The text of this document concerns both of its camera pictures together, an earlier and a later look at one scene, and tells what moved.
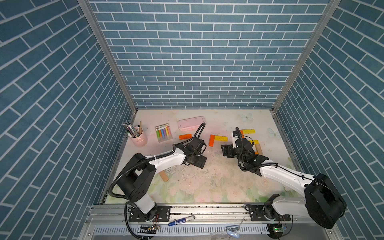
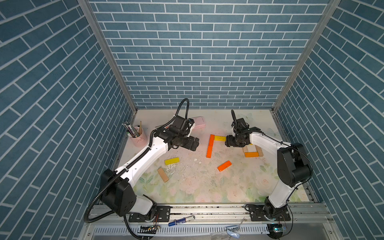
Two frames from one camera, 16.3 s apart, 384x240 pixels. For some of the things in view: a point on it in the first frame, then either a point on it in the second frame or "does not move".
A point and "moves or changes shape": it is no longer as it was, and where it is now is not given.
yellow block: [222, 138] does not move
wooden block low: [259, 149] does not move
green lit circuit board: [275, 230] does not move
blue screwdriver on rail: [181, 220] does not move
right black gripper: [228, 148] -> [228, 142]
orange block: [185, 136] moves or changes shape
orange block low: [211, 140] does not move
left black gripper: [201, 162] -> [189, 146]
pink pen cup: [141, 140] does not move
